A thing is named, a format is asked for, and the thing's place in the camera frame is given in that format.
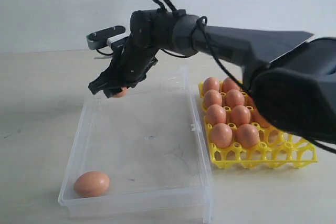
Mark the black cable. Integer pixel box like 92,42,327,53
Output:
146,0,336,155

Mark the yellow plastic egg tray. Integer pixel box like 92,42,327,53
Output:
198,79,319,169

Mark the clear plastic container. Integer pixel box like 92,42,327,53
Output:
58,66,213,223

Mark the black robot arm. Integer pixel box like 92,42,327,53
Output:
89,9,335,144

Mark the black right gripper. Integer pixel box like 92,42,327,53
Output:
88,35,157,98

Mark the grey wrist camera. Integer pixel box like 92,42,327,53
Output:
86,25,126,50

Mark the brown egg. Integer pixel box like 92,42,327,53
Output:
203,89,223,109
252,110,271,129
221,77,240,93
247,96,256,108
235,124,260,148
230,105,251,127
206,104,227,126
225,89,245,108
112,87,128,98
73,171,110,198
202,77,220,94
268,130,279,144
209,123,233,148

